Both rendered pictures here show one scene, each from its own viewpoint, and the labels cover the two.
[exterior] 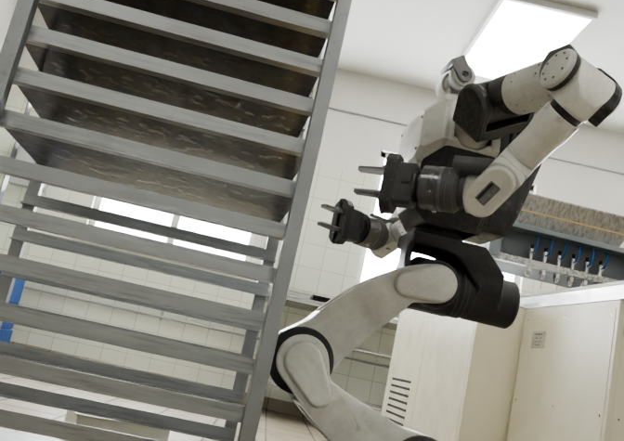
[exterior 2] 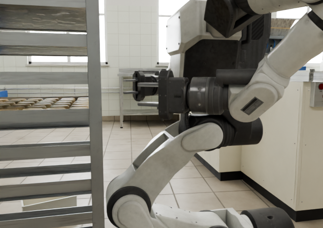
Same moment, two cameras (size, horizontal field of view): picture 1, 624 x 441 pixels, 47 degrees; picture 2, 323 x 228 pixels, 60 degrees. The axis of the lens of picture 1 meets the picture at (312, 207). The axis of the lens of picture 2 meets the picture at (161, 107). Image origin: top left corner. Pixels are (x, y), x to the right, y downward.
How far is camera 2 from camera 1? 82 cm
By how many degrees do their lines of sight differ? 20
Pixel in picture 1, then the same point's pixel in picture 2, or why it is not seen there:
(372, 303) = (168, 160)
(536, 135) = (296, 51)
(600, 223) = (276, 25)
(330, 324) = (143, 179)
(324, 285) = (143, 63)
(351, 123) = not seen: outside the picture
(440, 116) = (193, 17)
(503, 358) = not seen: hidden behind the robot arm
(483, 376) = not seen: hidden behind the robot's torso
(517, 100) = (264, 6)
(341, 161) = (138, 2)
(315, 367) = (139, 216)
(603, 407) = (296, 139)
